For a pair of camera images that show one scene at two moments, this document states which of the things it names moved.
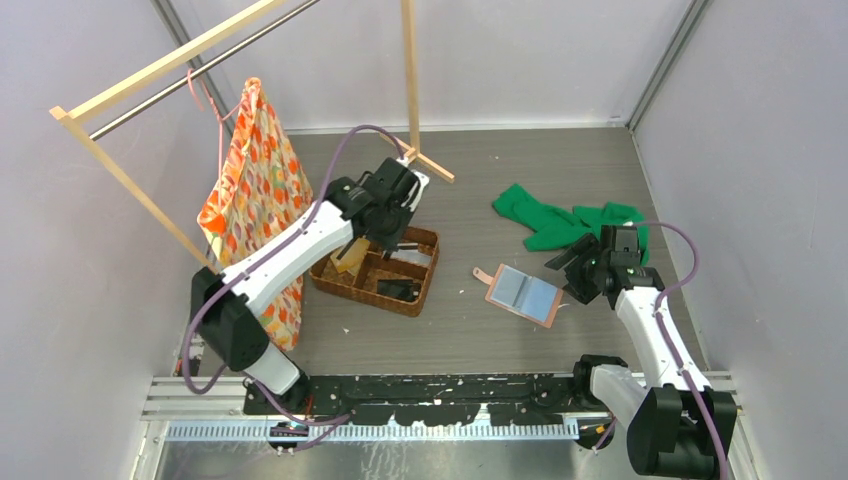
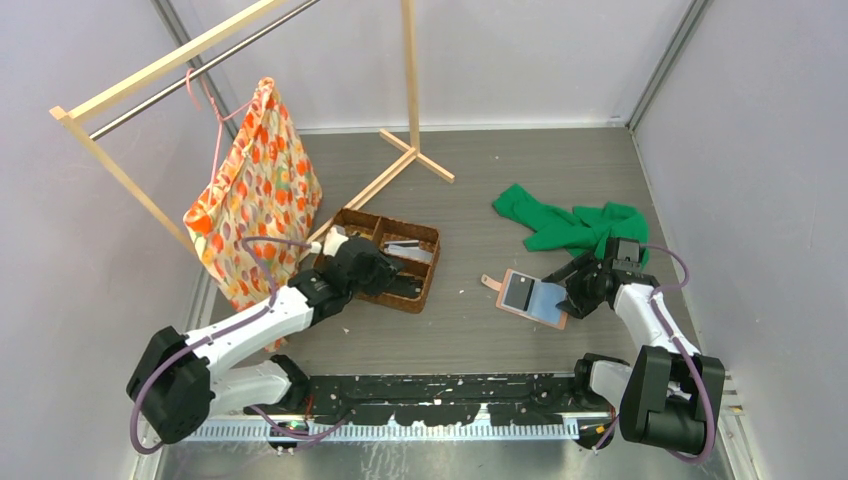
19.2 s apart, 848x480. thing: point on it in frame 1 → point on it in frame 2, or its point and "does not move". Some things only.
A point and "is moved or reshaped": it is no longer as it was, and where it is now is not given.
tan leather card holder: x=521 y=294 is moved or reshaped
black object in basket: x=399 y=288 does not move
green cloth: x=554 y=228 does not move
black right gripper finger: x=582 y=285 → x=571 y=309
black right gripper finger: x=582 y=245 → x=580 y=264
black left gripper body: x=397 y=214 → x=378 y=277
